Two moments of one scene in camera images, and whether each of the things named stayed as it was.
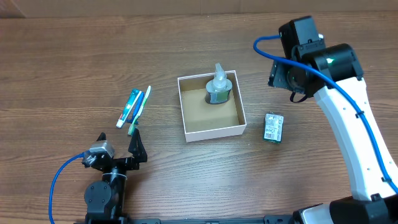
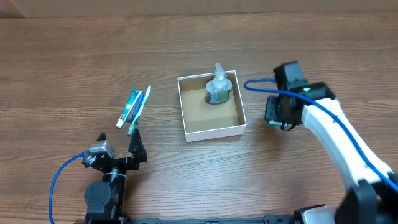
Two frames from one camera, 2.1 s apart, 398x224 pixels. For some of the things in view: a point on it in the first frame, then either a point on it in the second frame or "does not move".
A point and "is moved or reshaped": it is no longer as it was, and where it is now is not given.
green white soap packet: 273,127 is moved or reshaped
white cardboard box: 204,121 does not move
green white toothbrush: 134,125 does not move
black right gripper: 278,75 → 271,111
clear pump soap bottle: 218,88 does not move
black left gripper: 123,162 does not move
